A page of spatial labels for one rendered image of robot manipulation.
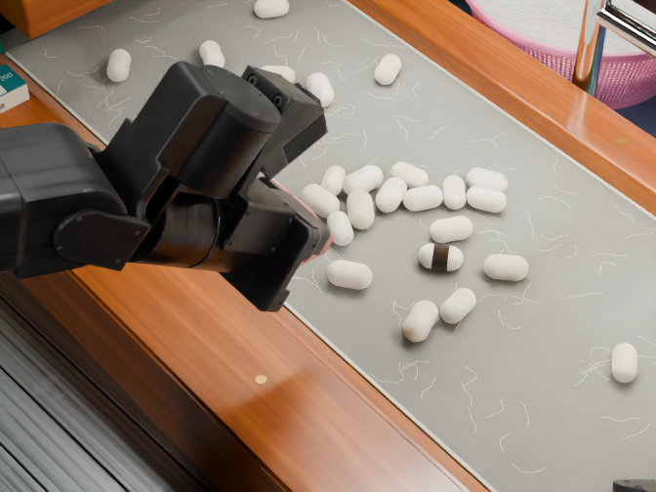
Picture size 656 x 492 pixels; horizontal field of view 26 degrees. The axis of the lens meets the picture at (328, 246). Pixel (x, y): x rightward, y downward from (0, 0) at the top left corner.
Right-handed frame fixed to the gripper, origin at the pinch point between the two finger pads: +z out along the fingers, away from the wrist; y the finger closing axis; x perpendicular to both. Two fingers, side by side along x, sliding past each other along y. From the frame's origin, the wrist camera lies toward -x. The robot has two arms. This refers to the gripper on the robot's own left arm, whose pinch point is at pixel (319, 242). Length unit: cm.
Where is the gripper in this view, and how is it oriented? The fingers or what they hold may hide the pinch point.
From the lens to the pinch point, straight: 101.8
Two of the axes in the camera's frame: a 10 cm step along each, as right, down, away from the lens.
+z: 5.8, 0.8, 8.1
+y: -6.5, -5.5, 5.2
